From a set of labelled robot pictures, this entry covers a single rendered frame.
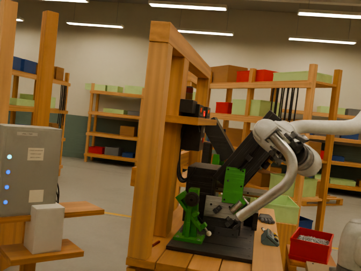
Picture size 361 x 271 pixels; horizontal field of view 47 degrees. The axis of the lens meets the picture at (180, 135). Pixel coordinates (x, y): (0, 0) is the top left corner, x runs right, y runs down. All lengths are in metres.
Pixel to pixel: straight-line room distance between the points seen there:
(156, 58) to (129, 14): 10.50
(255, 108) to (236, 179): 3.29
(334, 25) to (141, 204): 10.35
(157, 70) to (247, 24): 9.92
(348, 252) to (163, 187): 0.95
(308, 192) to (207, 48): 7.11
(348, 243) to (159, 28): 1.26
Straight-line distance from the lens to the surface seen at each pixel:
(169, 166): 2.21
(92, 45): 12.51
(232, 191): 2.42
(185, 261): 1.97
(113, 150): 11.52
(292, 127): 1.62
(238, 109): 5.93
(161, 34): 1.84
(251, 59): 11.50
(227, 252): 2.09
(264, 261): 2.07
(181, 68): 2.20
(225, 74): 6.33
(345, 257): 2.03
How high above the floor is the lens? 1.54
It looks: 3 degrees down
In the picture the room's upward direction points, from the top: 6 degrees clockwise
